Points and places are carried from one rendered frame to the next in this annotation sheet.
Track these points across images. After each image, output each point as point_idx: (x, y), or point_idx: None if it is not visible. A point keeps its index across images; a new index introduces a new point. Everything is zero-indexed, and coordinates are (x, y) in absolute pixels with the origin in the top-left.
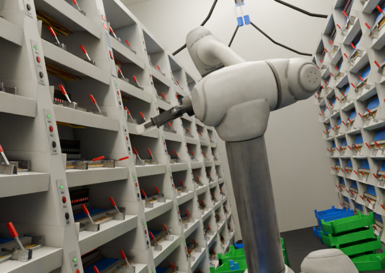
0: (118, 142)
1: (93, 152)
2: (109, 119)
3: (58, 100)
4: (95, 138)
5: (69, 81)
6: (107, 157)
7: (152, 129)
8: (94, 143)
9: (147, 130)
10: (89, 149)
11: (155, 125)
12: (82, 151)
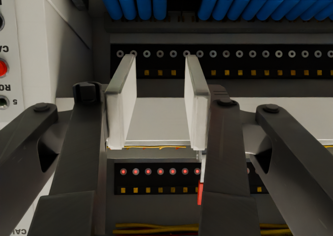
0: (55, 54)
1: (83, 39)
2: (168, 134)
3: (185, 171)
4: (80, 81)
5: (120, 224)
6: (70, 11)
7: (126, 80)
8: (81, 68)
9: (130, 76)
10: (84, 51)
11: (228, 101)
12: (89, 52)
